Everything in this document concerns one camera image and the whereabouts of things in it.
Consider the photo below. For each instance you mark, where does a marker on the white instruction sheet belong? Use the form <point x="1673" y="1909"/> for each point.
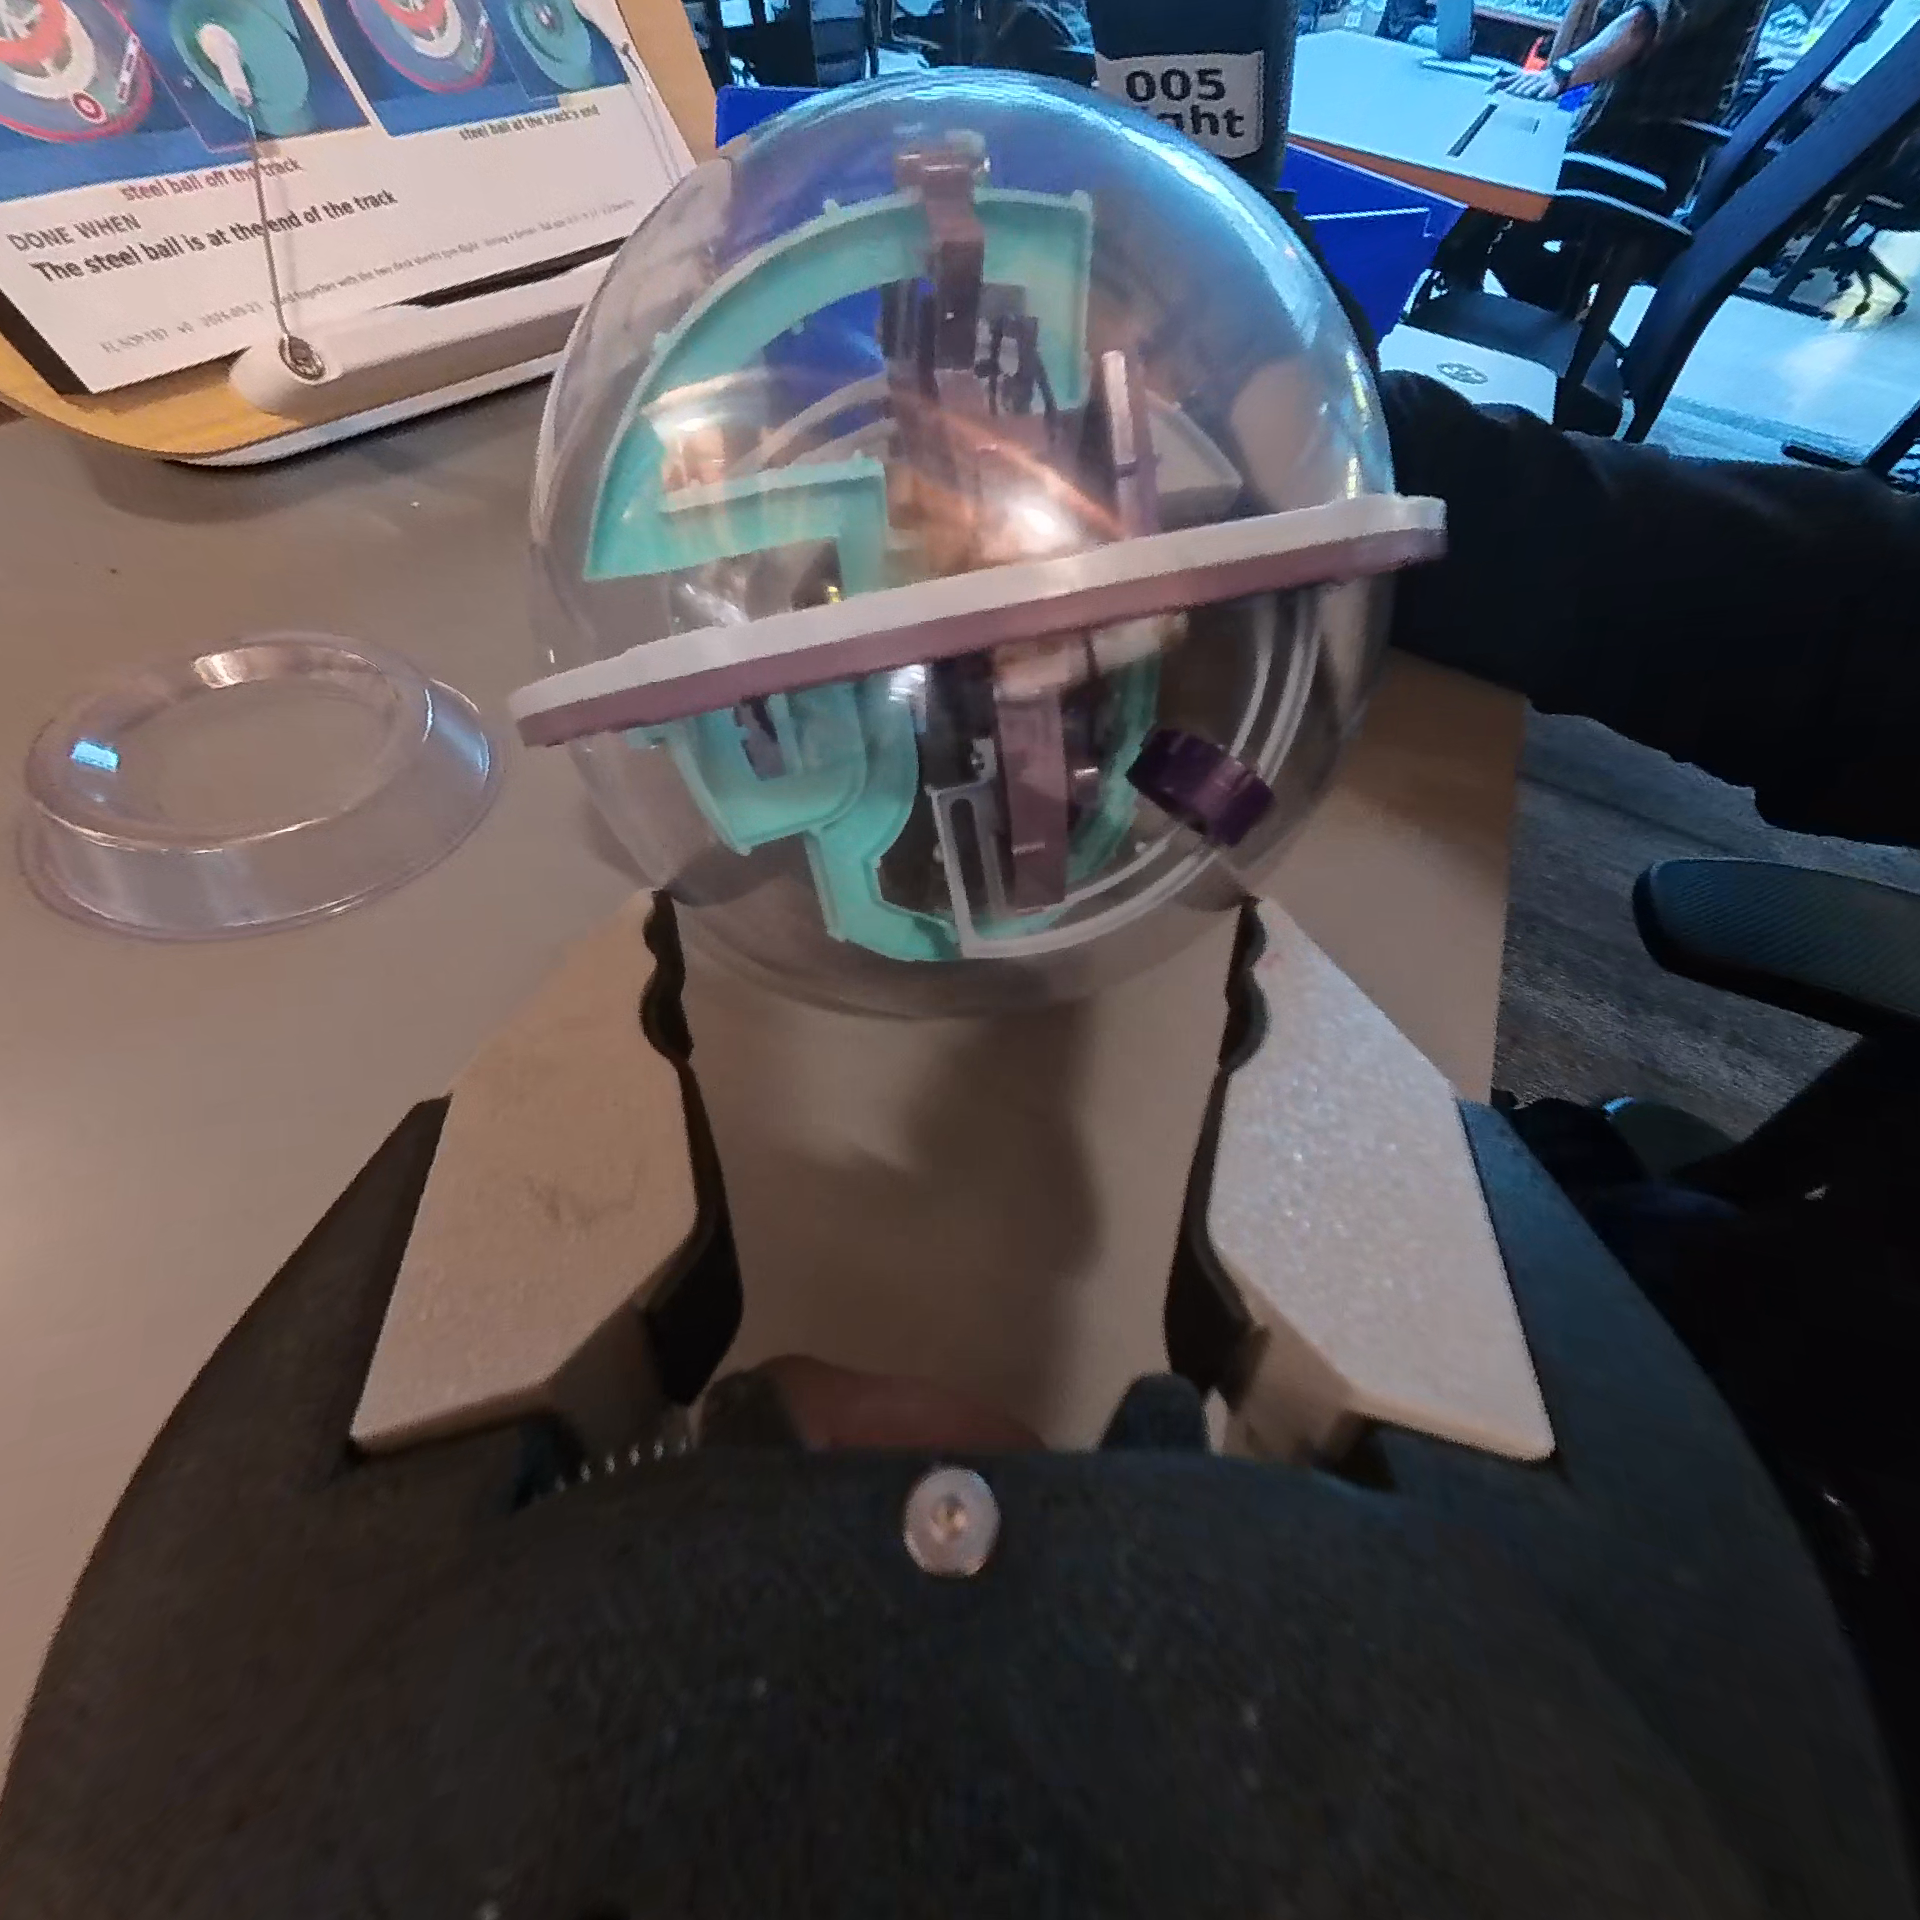
<point x="376" y="191"/>

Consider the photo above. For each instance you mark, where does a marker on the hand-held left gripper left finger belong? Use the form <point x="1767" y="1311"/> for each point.
<point x="522" y="1250"/>

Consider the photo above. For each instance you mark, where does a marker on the black office chair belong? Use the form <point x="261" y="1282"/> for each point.
<point x="1741" y="267"/>
<point x="1767" y="935"/>

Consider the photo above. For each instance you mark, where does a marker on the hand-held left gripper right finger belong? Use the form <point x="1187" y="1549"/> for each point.
<point x="1379" y="1250"/>

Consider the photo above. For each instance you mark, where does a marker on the clear plastic maze ball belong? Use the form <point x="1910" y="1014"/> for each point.
<point x="959" y="600"/>

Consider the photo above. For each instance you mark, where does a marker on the white desk with orange edge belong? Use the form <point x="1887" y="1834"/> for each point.
<point x="1428" y="124"/>

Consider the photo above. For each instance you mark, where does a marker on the person's right forearm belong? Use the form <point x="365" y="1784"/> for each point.
<point x="1650" y="600"/>

